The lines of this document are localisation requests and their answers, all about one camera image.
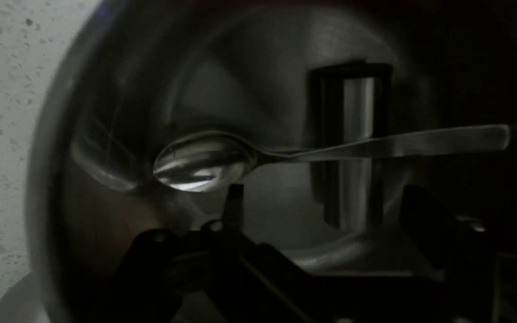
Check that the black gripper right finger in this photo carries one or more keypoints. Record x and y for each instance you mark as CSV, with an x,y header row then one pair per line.
x,y
435,231

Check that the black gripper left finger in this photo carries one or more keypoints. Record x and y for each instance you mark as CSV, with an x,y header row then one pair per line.
x,y
234,207

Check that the silver metal spoon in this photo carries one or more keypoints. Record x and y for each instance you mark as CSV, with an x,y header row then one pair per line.
x,y
212,161

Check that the silver steel pot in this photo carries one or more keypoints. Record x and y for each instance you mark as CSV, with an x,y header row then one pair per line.
x,y
320,243

